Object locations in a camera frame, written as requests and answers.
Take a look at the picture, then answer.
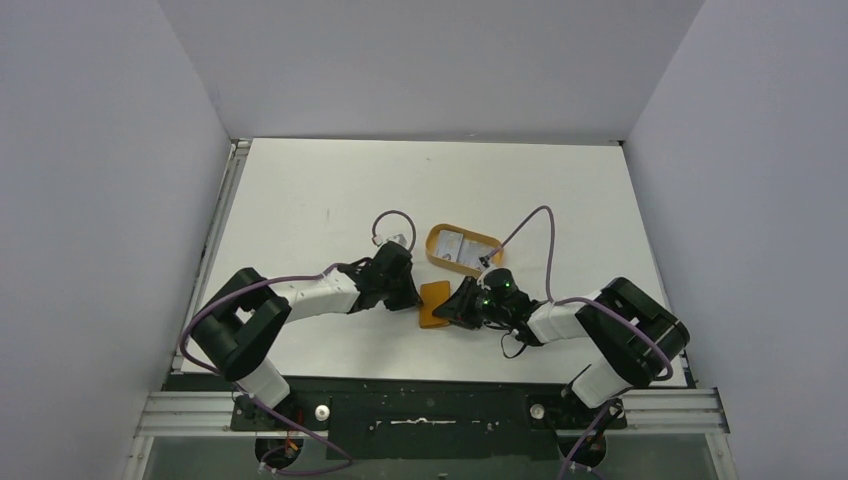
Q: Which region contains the orange leather card holder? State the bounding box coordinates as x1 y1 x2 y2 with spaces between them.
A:
418 280 451 330

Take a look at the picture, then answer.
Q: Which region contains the orange plastic tray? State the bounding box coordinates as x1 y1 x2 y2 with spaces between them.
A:
425 223 504 278

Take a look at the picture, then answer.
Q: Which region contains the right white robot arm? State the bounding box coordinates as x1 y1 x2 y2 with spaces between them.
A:
433 268 691 427

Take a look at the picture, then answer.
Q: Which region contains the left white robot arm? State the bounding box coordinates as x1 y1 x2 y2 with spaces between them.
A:
180 241 422 429

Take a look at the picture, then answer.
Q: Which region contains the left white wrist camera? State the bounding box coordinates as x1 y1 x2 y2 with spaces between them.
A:
387 233 408 248

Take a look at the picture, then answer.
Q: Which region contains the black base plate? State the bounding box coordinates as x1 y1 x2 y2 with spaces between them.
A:
231 374 627 462

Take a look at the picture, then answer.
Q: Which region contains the aluminium frame rail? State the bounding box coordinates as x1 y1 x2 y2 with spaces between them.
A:
134 389 729 438

